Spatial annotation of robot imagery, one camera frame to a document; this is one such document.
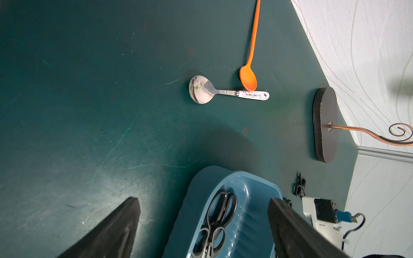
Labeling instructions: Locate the black scissors top thin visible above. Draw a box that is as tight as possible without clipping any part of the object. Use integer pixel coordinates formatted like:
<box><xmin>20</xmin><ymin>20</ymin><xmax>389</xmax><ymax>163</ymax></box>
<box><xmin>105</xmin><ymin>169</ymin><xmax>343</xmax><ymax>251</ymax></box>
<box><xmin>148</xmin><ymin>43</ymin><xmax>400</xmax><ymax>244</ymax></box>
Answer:
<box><xmin>294</xmin><ymin>172</ymin><xmax>307</xmax><ymax>197</ymax></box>

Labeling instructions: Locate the blue plastic storage box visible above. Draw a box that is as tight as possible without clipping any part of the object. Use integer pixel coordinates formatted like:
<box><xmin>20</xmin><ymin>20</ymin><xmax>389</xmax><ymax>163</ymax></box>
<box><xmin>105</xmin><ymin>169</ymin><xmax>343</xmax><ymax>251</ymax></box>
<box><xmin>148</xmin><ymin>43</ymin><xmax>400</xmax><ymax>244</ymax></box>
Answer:
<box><xmin>163</xmin><ymin>166</ymin><xmax>283</xmax><ymax>258</ymax></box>

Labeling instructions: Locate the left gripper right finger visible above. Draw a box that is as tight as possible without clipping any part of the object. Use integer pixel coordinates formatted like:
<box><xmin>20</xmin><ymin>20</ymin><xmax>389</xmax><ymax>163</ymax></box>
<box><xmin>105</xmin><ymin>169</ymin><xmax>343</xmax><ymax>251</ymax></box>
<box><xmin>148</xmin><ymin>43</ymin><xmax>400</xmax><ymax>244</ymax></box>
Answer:
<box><xmin>267</xmin><ymin>198</ymin><xmax>348</xmax><ymax>258</ymax></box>

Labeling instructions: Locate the metal spoon white handle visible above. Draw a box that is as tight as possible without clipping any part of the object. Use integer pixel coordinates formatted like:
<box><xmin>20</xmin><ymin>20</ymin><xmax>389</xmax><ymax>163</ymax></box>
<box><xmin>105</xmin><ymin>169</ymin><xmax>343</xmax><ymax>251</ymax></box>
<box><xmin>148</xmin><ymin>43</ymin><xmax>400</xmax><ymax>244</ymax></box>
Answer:
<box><xmin>188</xmin><ymin>75</ymin><xmax>270</xmax><ymax>104</ymax></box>

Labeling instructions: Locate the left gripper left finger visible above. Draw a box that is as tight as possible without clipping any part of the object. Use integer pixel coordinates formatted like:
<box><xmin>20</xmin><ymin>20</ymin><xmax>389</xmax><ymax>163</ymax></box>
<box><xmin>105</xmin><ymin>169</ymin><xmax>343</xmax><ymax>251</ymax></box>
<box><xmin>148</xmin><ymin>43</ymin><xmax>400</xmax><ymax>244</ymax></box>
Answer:
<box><xmin>59</xmin><ymin>197</ymin><xmax>141</xmax><ymax>258</ymax></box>

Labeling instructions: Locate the orange plastic spoon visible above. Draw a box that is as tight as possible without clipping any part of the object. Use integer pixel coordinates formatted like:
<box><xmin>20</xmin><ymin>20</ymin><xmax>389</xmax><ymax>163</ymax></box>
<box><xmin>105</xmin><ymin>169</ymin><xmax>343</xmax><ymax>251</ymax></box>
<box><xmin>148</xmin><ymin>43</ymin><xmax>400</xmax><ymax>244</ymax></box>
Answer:
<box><xmin>239</xmin><ymin>0</ymin><xmax>261</xmax><ymax>91</ymax></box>

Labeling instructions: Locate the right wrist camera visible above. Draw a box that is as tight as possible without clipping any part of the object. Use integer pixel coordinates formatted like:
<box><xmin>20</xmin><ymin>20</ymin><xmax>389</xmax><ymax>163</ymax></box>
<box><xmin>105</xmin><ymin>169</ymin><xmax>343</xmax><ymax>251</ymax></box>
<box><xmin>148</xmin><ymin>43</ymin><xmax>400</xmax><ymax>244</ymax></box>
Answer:
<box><xmin>301</xmin><ymin>197</ymin><xmax>366</xmax><ymax>250</ymax></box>

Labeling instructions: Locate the black metal tree stand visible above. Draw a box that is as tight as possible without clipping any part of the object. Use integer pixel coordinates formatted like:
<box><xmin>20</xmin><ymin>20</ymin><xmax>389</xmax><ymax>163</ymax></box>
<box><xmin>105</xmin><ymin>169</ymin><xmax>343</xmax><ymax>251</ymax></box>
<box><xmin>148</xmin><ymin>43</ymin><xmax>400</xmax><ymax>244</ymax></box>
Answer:
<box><xmin>313</xmin><ymin>87</ymin><xmax>413</xmax><ymax>163</ymax></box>

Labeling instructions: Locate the green table mat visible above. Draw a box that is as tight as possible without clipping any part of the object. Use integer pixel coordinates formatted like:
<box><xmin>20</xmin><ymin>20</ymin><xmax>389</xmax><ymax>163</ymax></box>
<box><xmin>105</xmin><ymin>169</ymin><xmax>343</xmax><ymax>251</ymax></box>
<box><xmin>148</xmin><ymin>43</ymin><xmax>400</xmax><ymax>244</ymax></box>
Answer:
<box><xmin>1</xmin><ymin>1</ymin><xmax>357</xmax><ymax>258</ymax></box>

